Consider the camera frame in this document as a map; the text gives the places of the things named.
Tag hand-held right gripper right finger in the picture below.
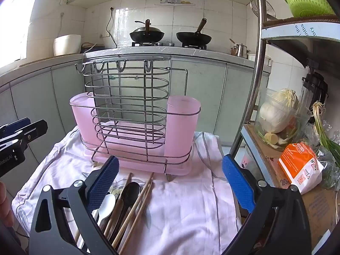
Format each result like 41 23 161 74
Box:
220 154 316 255

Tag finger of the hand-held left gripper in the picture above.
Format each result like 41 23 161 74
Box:
14 119 48 150
0 118 31 136

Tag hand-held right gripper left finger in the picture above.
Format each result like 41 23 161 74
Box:
29 155 120 255

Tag white plastic spoon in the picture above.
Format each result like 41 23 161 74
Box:
77 193 117 250

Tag wooden chopstick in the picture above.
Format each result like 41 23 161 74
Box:
112 172 155 247
124 182 154 255
103 173 132 236

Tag black plastic spoon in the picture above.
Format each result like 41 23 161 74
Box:
108 182 141 245

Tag pink plastic utensil cup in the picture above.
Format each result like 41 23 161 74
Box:
164 95 201 163
69 92 99 150

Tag steel wire utensil rack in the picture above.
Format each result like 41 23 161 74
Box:
75 57 192 181

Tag person's left hand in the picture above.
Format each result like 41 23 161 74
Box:
0 181 14 227

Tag grey-green kitchen cabinets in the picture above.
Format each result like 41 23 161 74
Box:
0 52 270 150

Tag pink plastic drip tray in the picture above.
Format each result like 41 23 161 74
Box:
84 121 195 176

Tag white leaf printed cloth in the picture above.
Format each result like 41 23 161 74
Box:
12 130 243 255

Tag ginger piece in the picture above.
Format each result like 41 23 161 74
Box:
264 132 279 145

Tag orange and white packet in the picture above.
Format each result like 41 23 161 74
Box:
277 141 325 195

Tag cardboard sheet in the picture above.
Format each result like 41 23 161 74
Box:
244 124 340 246

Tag napa cabbage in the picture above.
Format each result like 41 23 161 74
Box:
259 88 300 134

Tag clear plastic container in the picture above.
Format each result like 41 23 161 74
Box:
256 87 312 151

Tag white rice cooker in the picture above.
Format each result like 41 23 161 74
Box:
53 34 82 57

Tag clear plastic bag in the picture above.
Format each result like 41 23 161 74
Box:
305 121 340 190

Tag green onion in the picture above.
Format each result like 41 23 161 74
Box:
312 101 340 165

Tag window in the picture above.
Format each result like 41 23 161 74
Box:
0 0 38 68

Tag black blender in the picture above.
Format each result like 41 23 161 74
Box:
301 70 329 118

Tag copper pot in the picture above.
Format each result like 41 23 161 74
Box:
229 38 239 56

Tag black wok with lid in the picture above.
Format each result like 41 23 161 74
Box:
129 19 165 44

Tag gas stove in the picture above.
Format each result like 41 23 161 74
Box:
131 41 208 50

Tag steel shelf rack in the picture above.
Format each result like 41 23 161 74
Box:
230 0 340 255

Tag electric fan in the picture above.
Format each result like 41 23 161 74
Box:
250 0 275 22

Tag white cable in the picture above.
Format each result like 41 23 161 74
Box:
83 42 98 60

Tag black power cable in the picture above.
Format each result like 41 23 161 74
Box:
106 6 118 49

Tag glass wall shelf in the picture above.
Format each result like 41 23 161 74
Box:
155 0 196 6

